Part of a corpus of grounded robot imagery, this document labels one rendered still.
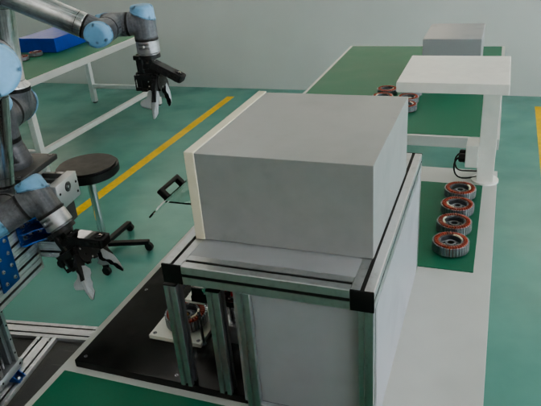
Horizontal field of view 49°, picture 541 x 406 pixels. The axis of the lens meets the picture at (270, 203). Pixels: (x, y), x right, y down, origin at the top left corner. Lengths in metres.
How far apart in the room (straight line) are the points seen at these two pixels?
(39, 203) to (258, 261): 0.67
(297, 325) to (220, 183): 0.33
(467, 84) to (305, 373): 1.12
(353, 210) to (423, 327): 0.56
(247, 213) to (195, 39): 5.53
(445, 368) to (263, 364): 0.45
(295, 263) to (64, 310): 2.18
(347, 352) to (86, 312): 2.12
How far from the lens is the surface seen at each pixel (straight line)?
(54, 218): 1.66
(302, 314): 1.20
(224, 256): 1.25
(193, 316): 1.60
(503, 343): 2.83
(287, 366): 1.31
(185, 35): 6.75
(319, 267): 1.19
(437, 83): 2.04
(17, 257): 2.15
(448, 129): 2.96
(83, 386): 1.58
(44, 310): 3.30
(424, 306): 1.71
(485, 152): 2.37
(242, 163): 1.19
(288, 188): 1.18
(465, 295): 1.77
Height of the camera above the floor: 1.76
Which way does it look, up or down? 26 degrees down
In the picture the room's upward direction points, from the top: 5 degrees counter-clockwise
